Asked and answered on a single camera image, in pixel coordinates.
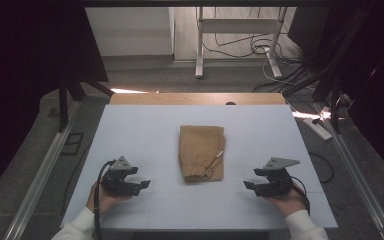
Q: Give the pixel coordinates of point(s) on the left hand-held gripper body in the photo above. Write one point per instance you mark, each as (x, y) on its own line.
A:
(116, 181)

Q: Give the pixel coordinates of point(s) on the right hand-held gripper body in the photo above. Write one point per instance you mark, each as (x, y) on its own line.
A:
(278, 183)

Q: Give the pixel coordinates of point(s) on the tan pants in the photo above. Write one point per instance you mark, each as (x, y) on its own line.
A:
(196, 146)

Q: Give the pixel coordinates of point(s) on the person's right hand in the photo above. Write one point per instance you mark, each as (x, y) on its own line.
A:
(291, 203)

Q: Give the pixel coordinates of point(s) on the person's left hand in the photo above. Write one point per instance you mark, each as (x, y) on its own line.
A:
(96, 201)

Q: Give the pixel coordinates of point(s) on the white table cover board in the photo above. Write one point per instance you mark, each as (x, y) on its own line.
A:
(130, 133)

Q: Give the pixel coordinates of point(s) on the white power strip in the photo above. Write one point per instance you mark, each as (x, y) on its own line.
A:
(318, 129)

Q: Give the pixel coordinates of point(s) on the black table grommet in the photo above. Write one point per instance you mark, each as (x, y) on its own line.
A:
(230, 103)

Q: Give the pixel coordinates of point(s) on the wooden table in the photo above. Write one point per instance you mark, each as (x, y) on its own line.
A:
(180, 99)

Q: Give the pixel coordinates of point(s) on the black metal stand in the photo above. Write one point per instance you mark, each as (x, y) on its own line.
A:
(62, 106)
(335, 110)

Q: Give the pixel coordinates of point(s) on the dark curtain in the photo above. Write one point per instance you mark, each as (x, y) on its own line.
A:
(20, 66)
(380, 100)

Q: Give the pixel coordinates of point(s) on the white metal stand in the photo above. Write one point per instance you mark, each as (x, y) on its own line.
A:
(199, 50)

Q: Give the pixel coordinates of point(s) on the white cabinet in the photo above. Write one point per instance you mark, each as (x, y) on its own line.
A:
(130, 30)

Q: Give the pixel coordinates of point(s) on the black floor frame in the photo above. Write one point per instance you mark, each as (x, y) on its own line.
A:
(71, 144)

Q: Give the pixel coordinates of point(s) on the aluminium floor rail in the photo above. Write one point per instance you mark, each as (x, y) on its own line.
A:
(43, 173)
(356, 173)

